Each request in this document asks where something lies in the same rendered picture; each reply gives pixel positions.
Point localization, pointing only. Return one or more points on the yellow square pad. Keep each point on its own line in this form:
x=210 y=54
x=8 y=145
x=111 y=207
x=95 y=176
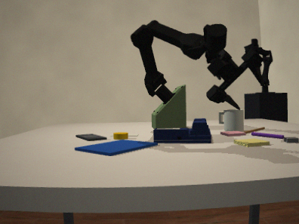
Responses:
x=251 y=142

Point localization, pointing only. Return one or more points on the blue phone faceplate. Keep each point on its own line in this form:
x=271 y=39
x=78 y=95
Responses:
x=180 y=135

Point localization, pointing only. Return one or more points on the blue flat panel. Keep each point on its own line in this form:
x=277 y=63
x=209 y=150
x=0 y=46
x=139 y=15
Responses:
x=115 y=147

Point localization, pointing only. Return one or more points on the yellow short cylinder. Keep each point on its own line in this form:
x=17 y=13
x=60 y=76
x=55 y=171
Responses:
x=120 y=136

